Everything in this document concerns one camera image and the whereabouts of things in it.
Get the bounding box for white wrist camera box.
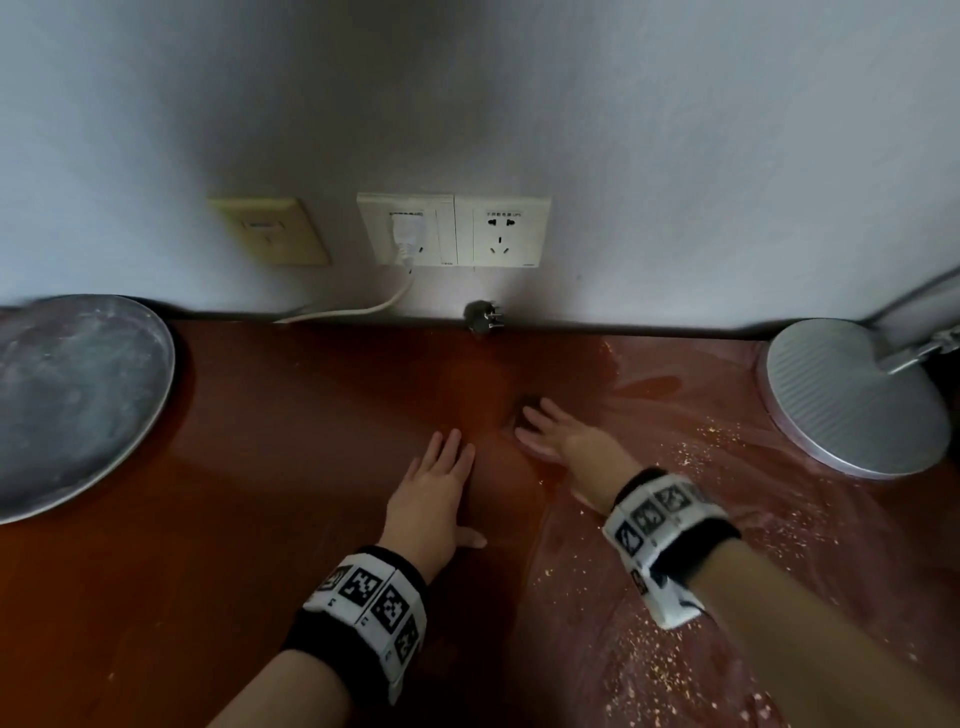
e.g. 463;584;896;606
629;554;710;631

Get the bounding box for white plug cable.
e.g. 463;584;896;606
273;258;418;325

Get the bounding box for beige wall plate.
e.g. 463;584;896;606
208;196;333;268

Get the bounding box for white power plug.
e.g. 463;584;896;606
386;212;427;264

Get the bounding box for silver desk lamp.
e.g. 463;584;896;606
757;269;960;481

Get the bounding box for white wall power socket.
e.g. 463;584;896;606
356;192;553;270

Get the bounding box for person's left forearm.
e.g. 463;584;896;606
209;648;354;728

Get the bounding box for person's right hand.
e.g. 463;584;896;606
513;397;646;519

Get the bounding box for black power plug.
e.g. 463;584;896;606
463;299;505;337

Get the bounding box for black wristband with marker tags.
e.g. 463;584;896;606
602;468;744;590
281;545;429;706

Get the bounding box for person's right forearm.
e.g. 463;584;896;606
686;539;960;728

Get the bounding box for red wooden table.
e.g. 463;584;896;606
0;318;960;728

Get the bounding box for person's left hand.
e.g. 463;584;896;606
377;428;489;583

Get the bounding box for round grey metal tray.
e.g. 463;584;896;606
0;294;178;526

